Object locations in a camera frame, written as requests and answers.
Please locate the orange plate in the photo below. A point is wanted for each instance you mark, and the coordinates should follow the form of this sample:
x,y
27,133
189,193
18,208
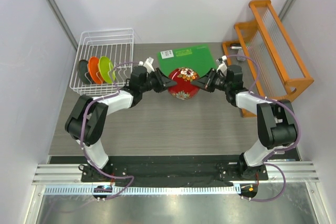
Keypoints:
x,y
94,70

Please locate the dark teal plate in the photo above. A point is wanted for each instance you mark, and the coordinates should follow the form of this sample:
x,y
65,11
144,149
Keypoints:
x,y
82,70

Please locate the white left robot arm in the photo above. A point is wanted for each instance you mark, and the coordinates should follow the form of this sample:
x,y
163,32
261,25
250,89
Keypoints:
x,y
87,119

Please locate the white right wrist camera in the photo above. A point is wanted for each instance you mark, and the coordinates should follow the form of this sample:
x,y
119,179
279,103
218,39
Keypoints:
x,y
222,66

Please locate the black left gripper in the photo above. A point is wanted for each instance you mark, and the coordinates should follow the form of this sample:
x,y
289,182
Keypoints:
x,y
161,79

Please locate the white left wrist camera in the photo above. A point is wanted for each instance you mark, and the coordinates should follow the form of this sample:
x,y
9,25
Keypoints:
x,y
148,64

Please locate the orange wooden shelf rack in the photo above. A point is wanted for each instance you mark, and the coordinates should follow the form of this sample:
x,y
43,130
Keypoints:
x,y
273,67

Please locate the red floral plate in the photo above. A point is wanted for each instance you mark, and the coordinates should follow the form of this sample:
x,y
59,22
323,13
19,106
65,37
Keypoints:
x,y
184,89

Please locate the aluminium slotted rail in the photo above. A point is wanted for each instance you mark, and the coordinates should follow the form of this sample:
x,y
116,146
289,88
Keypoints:
x,y
65,179

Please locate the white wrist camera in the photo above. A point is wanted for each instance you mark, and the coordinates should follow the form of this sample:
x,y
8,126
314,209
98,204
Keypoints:
x,y
148,64
222,66

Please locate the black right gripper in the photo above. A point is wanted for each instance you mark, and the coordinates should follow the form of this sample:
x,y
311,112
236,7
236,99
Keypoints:
x,y
206,82

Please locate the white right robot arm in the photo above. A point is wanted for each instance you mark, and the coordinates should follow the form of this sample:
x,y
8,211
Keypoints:
x,y
276,125

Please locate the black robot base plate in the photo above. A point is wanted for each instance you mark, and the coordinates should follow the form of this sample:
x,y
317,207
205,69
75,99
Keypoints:
x,y
183,174

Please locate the white wire dish rack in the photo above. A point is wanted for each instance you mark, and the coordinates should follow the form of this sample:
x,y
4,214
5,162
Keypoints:
x,y
117,45

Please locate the lime green plate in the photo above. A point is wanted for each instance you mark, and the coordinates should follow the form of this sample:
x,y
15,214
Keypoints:
x,y
106,69

